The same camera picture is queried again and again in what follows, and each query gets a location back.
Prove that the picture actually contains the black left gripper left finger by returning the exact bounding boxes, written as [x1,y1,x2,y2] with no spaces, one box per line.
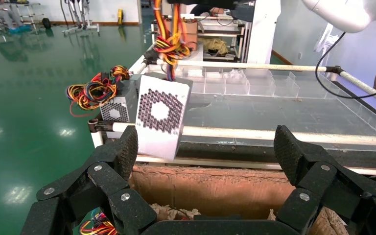
[36,125,158,233]

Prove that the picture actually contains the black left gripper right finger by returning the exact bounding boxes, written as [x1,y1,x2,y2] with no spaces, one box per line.
[274,125,376,233]

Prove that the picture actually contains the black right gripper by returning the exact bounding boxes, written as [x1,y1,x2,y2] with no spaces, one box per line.
[175,0,237,6]

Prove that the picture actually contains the silver power supply coloured cables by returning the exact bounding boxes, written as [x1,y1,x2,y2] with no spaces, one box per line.
[65,65,141,123]
[135,0,193,162]

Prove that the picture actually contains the person in dark clothes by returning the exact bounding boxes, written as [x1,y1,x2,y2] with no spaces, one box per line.
[190,4,225,17]

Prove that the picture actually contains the clean brown cardboard box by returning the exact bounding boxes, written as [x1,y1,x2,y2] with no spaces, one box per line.
[183,21,199,51]

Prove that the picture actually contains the white pipe shelf rack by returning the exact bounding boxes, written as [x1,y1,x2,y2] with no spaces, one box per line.
[150,14,250,62]

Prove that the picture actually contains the yellow cloth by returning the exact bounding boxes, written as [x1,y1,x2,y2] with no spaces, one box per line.
[204,38,229,56]

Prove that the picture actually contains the white upright column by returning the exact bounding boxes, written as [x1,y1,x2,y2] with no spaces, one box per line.
[247,0,281,64]

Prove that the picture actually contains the frayed cardboard divider insert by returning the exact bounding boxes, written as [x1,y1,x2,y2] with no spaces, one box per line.
[150,203,202,221]

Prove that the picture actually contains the worn brown cardboard box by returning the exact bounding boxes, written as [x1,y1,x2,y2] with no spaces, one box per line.
[128,164,349,235]

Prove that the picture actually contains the clear acrylic compartment organizer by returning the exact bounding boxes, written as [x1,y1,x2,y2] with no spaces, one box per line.
[141,65,301,98]

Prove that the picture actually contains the white fan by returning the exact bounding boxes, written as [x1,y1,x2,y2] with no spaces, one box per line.
[313,23,341,57]

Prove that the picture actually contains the white wheeled metal stand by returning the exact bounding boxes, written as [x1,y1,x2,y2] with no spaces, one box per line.
[60,0,99,36]

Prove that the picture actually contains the white metal step rack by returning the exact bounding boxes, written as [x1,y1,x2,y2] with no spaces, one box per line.
[9,1,43,33]

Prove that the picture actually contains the seated person grey trousers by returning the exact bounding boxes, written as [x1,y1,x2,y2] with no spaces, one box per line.
[0,0,31,34]

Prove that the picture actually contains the coloured wire bundle in box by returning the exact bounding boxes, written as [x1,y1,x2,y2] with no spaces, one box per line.
[72,207,119,235]

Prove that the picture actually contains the clear acrylic side wall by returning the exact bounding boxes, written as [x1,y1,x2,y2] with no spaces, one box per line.
[317,72,376,139]

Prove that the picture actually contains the thin black cable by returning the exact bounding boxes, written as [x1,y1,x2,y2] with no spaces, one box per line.
[315,31,376,99]

